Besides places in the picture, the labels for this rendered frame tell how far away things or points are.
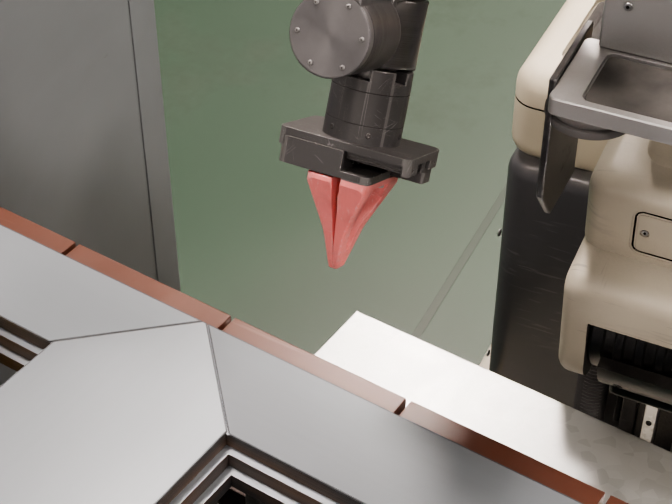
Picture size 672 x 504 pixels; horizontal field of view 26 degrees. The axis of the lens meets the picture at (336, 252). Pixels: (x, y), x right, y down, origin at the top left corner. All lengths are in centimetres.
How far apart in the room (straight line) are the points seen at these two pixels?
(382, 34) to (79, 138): 72
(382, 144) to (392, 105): 3
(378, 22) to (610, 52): 33
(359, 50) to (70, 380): 40
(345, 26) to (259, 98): 207
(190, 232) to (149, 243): 87
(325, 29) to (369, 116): 10
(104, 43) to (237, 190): 119
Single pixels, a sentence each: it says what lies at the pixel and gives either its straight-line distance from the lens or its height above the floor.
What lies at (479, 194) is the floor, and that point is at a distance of 276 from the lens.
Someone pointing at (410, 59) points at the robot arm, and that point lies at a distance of 103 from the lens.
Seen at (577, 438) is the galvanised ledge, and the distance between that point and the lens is 139.
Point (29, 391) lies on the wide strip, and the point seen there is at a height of 86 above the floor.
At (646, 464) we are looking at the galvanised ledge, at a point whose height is 68.
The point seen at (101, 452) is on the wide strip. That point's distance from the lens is 114.
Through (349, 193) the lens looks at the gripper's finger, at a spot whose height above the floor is 106.
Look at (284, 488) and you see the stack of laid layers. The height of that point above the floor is 84.
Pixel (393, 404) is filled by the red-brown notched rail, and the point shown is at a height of 83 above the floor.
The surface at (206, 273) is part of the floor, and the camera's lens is 258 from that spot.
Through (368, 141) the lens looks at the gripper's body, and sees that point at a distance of 102.
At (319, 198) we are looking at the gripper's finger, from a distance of 104.
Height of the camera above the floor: 169
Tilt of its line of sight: 40 degrees down
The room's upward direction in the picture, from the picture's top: straight up
